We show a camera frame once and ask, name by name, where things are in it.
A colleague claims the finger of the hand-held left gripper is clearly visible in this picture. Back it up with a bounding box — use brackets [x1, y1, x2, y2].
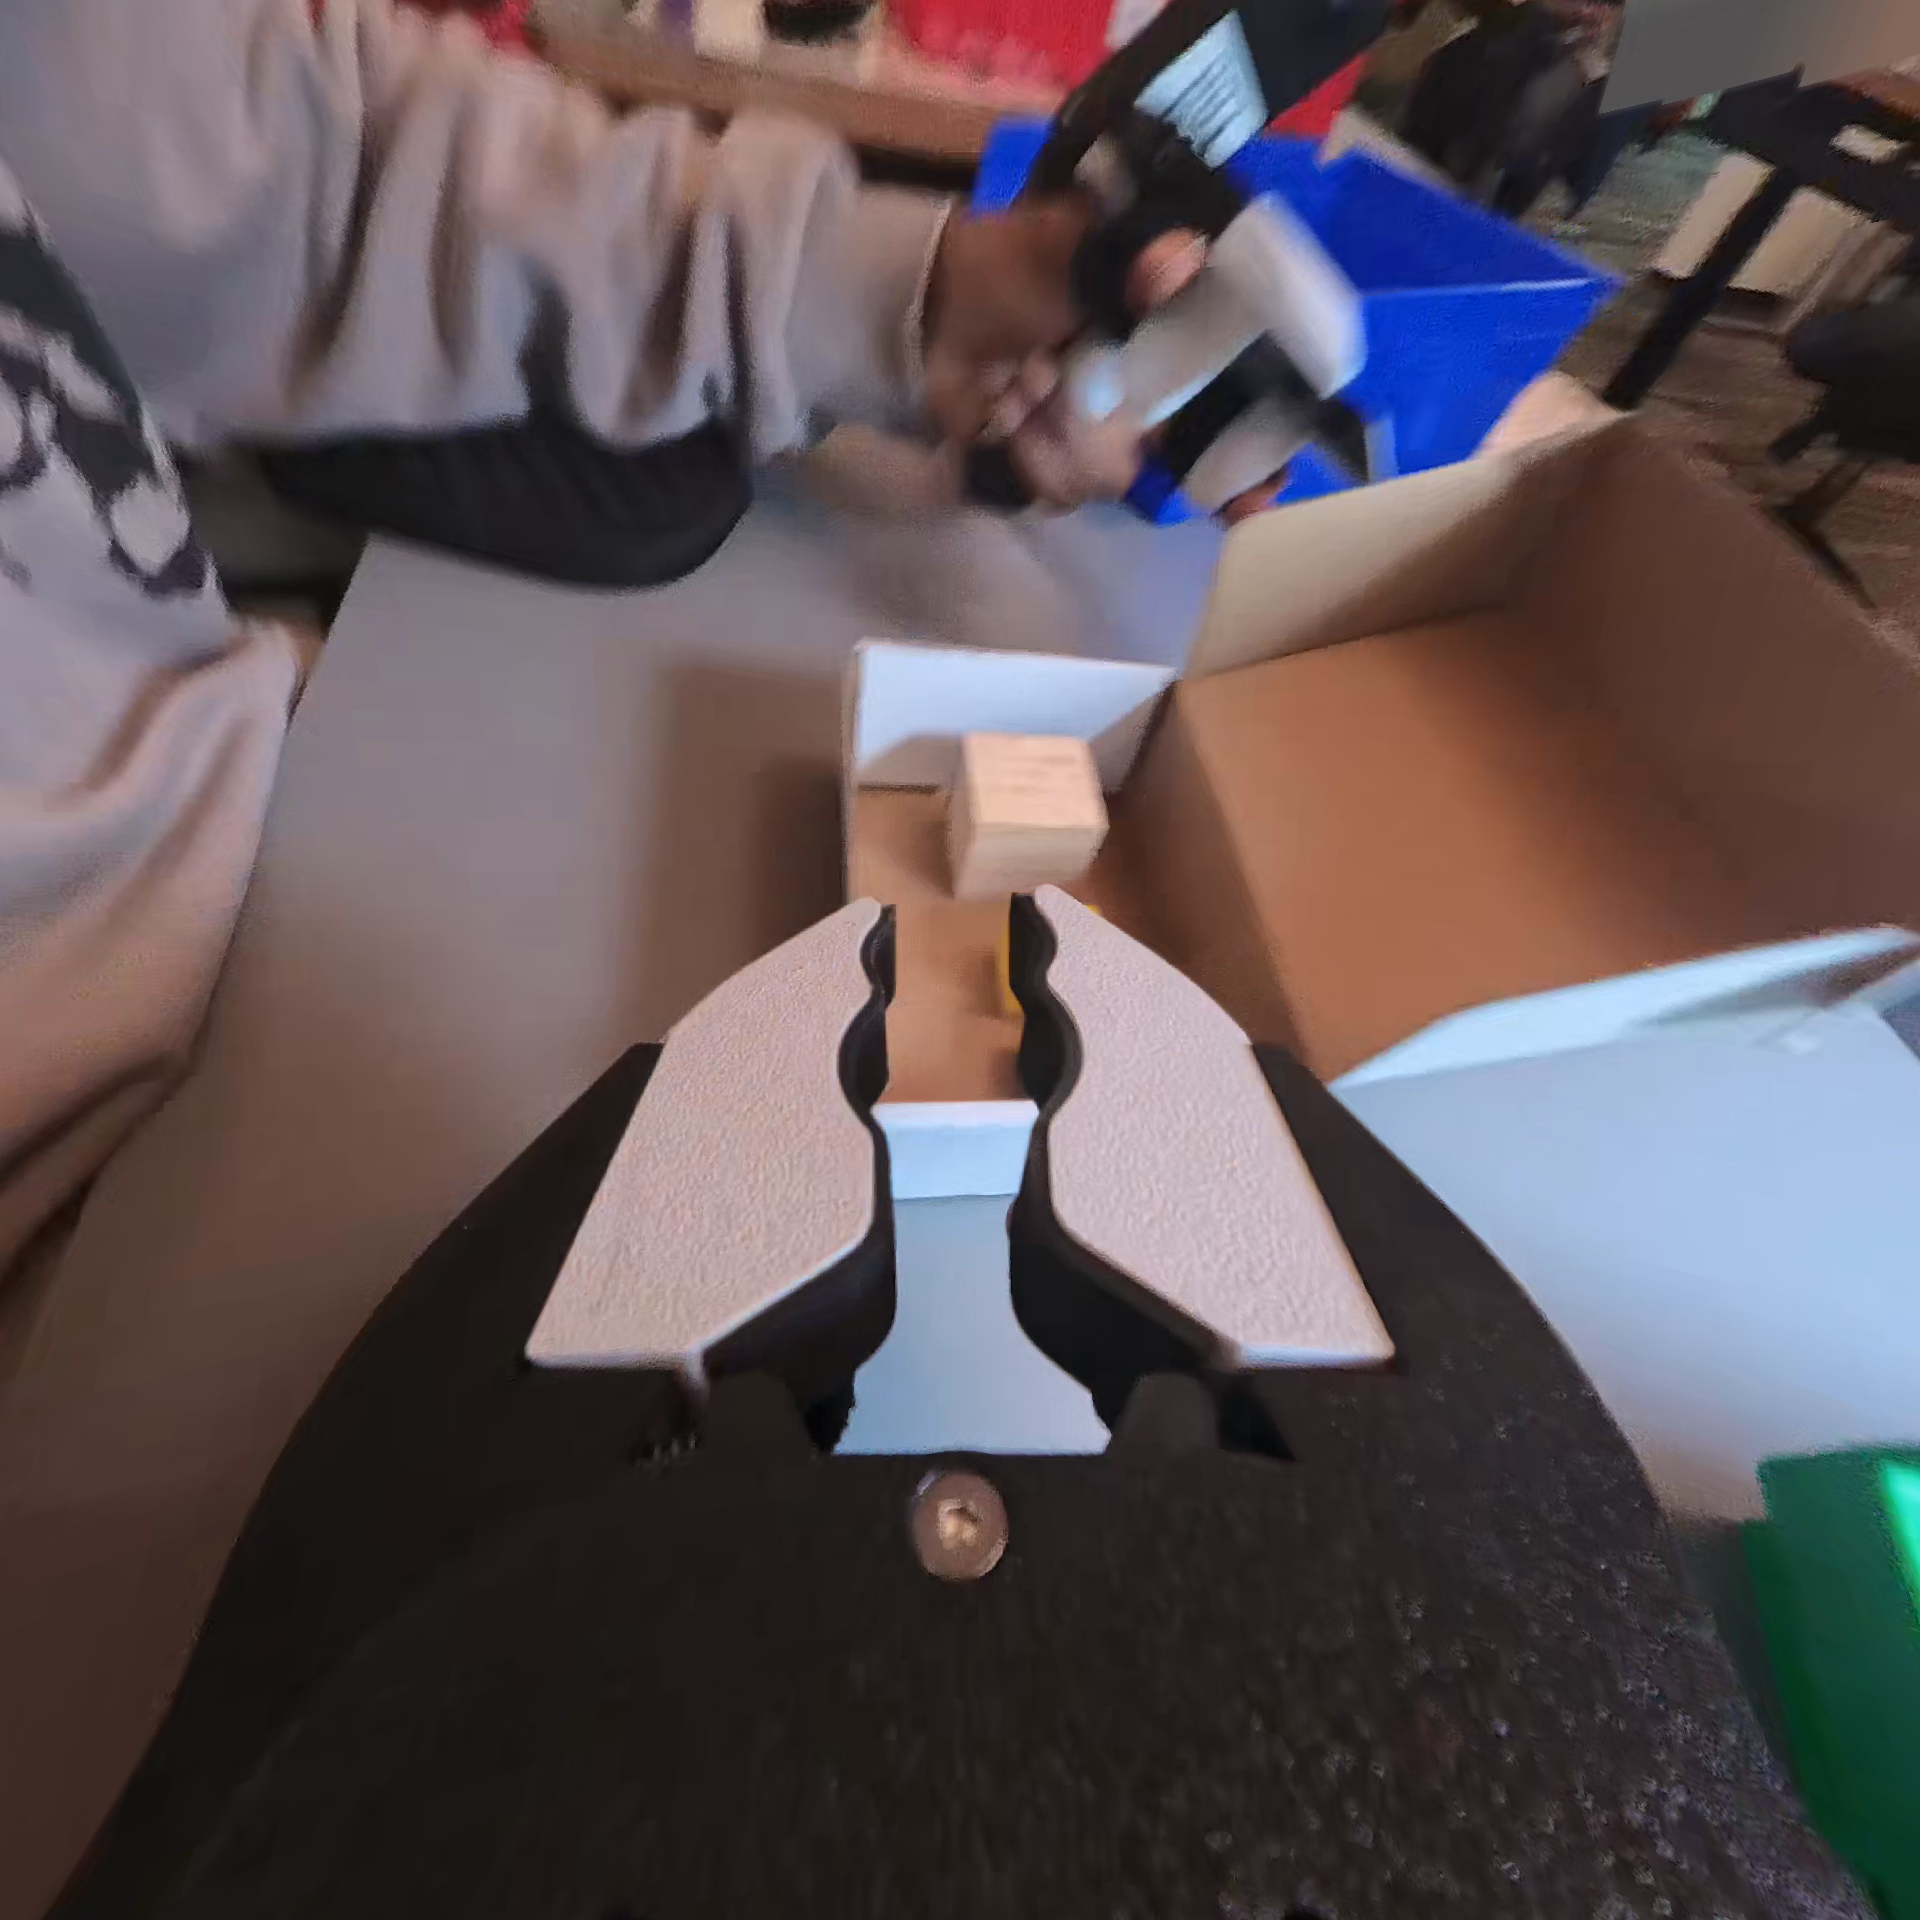
[1154, 360, 1369, 515]
[1211, 192, 1369, 404]

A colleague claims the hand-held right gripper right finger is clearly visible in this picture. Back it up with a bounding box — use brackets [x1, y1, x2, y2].
[1005, 883, 1400, 1425]

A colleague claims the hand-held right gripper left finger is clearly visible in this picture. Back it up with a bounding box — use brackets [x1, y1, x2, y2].
[522, 897, 899, 1396]

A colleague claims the pale wooden cube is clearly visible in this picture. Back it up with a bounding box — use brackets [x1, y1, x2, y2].
[945, 731, 1113, 904]

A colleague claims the white cardboard box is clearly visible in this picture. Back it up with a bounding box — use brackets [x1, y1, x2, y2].
[837, 404, 1920, 1204]

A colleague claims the person's left hand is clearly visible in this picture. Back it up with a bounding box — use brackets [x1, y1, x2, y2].
[920, 200, 1204, 515]

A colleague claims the blue plastic bin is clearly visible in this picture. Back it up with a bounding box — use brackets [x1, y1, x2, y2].
[971, 117, 1625, 529]

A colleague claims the red container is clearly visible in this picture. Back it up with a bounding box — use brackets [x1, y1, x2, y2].
[885, 0, 1149, 91]

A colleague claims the wooden table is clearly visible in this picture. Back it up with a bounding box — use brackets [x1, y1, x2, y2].
[538, 27, 1058, 169]

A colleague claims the black ribbed cloth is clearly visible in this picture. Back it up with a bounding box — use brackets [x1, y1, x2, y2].
[251, 403, 754, 592]

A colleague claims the black metal table frame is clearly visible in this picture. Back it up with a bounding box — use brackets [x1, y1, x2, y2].
[1603, 66, 1920, 602]

